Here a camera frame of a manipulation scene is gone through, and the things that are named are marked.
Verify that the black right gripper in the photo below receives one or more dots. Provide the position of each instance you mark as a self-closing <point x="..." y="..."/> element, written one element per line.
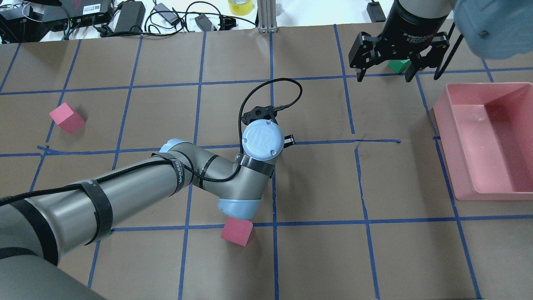
<point x="407" y="30"/>

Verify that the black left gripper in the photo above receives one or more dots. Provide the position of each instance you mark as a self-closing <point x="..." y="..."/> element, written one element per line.
<point x="290" y="140"/>

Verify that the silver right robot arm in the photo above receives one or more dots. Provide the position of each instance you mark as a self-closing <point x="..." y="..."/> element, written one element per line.
<point x="493" y="29"/>

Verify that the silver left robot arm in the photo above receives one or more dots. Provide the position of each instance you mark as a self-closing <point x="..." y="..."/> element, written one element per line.
<point x="38" y="228"/>

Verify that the green foam cube near edge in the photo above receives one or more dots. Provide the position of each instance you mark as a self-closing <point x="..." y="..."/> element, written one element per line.
<point x="399" y="66"/>

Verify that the yellow tape roll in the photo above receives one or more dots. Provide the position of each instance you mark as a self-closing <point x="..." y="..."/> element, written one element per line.
<point x="240" y="7"/>

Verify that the pink plastic bin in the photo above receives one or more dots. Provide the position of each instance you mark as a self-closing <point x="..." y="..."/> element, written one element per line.
<point x="487" y="139"/>

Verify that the pink foam cube centre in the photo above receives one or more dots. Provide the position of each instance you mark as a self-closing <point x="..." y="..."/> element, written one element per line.
<point x="237" y="231"/>

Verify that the black power adapter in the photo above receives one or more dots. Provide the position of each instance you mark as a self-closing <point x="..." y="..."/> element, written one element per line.
<point x="131" y="17"/>

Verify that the pink foam cube side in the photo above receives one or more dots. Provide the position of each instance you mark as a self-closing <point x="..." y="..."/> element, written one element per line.
<point x="67" y="118"/>

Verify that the black electronics box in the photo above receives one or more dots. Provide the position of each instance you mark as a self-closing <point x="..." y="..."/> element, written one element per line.
<point x="83" y="13"/>

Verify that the aluminium profile post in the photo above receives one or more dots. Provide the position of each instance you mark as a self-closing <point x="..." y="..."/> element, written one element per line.
<point x="266" y="16"/>

